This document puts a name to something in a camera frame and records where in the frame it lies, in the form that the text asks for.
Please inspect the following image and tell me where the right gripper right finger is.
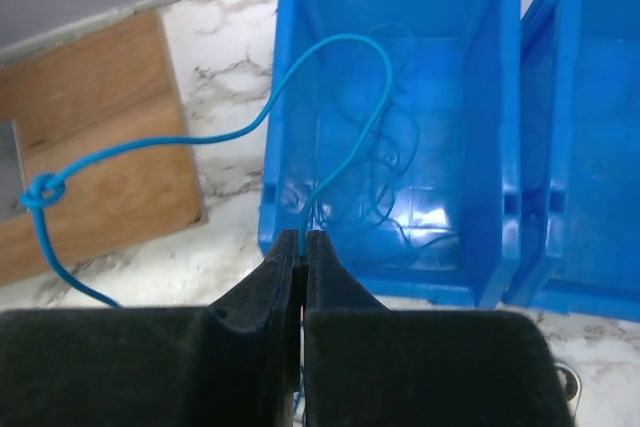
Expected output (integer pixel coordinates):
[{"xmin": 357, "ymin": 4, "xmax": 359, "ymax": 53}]
[{"xmin": 303, "ymin": 231, "xmax": 572, "ymax": 426}]

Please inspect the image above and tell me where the wooden base board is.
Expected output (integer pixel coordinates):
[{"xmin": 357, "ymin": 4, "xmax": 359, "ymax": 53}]
[{"xmin": 1, "ymin": 12, "xmax": 204, "ymax": 266}]

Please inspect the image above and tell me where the blue storage bin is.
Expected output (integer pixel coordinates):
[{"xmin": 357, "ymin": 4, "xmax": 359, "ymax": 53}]
[
  {"xmin": 258, "ymin": 0, "xmax": 521, "ymax": 308},
  {"xmin": 503, "ymin": 0, "xmax": 639, "ymax": 321}
]

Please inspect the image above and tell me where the grey metal stand bracket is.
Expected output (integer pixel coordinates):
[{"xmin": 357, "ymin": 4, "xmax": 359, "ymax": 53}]
[{"xmin": 0, "ymin": 120, "xmax": 26, "ymax": 223}]

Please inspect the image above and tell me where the blue storage bin left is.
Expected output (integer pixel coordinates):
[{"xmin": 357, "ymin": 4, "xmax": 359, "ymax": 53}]
[{"xmin": 258, "ymin": 0, "xmax": 521, "ymax": 308}]

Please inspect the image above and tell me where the blue storage bin right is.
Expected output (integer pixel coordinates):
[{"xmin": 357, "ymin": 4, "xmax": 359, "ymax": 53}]
[{"xmin": 503, "ymin": 0, "xmax": 639, "ymax": 321}]

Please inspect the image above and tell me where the long ratchet chrome wrench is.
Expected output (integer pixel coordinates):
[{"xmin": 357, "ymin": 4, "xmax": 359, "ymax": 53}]
[{"xmin": 555, "ymin": 362, "xmax": 582, "ymax": 414}]

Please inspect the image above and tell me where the blue wire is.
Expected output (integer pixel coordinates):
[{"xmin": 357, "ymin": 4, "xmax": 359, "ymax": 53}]
[{"xmin": 18, "ymin": 21, "xmax": 461, "ymax": 309}]

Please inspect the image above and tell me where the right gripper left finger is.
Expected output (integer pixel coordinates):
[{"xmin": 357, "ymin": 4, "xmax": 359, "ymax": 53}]
[{"xmin": 1, "ymin": 231, "xmax": 300, "ymax": 426}]

